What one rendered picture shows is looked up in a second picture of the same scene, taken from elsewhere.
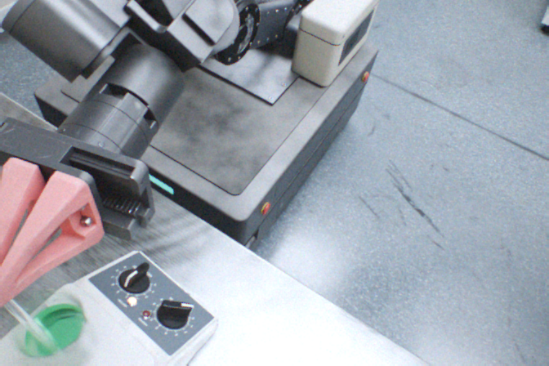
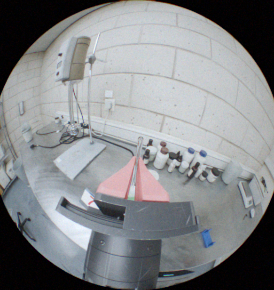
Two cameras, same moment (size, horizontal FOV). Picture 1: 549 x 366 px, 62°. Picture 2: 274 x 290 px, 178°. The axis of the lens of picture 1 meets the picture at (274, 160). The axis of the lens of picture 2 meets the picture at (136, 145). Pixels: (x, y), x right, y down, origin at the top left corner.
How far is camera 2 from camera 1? 0.27 m
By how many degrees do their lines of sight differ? 94
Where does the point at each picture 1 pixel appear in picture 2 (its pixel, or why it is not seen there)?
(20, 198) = (142, 180)
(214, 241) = not seen: hidden behind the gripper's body
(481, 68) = not seen: outside the picture
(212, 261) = not seen: hidden behind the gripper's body
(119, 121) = (97, 267)
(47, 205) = (121, 177)
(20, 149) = (167, 208)
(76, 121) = (140, 260)
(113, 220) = (97, 210)
